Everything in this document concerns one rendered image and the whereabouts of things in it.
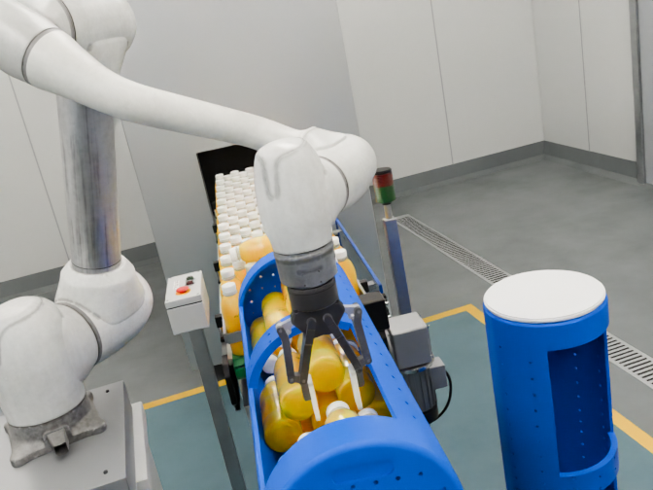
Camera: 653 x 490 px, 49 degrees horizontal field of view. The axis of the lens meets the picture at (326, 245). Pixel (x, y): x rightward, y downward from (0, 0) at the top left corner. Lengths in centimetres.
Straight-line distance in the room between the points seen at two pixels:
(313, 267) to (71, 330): 62
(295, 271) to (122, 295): 60
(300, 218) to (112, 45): 55
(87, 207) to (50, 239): 472
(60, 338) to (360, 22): 512
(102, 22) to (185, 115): 28
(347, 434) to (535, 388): 82
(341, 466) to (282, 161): 41
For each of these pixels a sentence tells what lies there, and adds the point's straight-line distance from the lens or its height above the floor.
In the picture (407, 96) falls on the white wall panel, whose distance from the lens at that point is 646.
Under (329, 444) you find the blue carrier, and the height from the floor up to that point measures 123.
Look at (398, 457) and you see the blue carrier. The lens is 100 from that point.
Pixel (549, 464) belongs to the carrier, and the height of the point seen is 66.
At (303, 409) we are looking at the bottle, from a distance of 133.
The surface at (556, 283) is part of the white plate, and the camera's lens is 182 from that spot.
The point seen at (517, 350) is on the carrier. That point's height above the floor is 96.
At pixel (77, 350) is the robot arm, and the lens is 150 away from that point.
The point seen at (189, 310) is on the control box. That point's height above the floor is 106.
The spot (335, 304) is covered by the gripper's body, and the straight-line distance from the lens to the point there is 109.
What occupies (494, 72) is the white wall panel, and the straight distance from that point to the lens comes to 681.
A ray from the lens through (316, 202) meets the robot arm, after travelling 100.
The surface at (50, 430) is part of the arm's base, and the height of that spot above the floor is 112.
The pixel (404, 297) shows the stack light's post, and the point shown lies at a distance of 235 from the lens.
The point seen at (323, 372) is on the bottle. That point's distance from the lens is 130.
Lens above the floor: 178
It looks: 19 degrees down
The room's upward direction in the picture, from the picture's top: 11 degrees counter-clockwise
